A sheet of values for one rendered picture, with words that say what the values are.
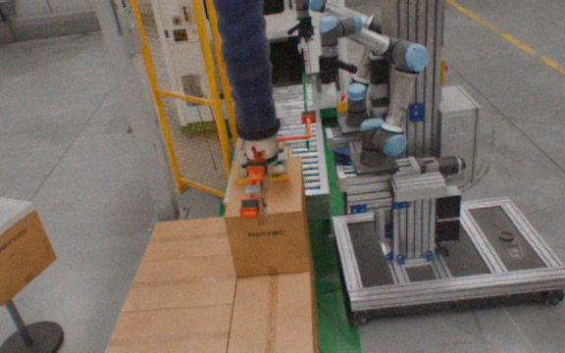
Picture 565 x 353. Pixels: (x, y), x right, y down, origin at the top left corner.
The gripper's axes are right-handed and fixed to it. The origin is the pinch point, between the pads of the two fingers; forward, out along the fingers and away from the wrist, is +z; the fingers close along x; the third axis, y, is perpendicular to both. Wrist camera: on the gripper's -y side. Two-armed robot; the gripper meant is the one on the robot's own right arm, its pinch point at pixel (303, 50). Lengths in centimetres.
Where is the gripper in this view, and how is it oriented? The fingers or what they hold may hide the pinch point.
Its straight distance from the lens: 318.8
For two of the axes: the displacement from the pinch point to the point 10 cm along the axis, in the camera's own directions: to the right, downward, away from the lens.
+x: 3.6, -5.0, 7.9
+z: 1.3, 8.7, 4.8
